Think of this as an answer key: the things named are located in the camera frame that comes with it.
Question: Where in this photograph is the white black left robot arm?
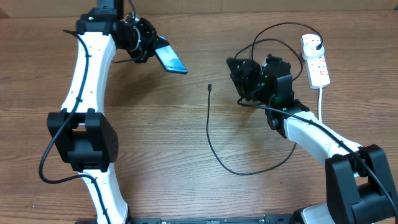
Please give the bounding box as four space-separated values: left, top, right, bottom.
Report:
47 0 187 223

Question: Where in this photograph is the blue Galaxy smartphone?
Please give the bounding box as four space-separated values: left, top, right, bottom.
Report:
155 45 188 74

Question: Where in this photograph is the white charger plug adapter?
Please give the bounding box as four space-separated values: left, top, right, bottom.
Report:
301 34 325 60

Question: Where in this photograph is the white power strip cord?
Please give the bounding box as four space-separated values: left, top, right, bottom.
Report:
317 86 324 123

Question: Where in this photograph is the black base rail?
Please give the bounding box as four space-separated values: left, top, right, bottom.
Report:
74 213 295 224

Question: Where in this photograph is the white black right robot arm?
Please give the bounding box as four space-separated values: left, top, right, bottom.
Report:
226 55 397 223

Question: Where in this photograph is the black USB charging cable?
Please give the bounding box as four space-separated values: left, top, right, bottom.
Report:
206 22 323 177

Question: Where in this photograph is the white power strip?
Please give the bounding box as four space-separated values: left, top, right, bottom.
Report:
305 55 330 89

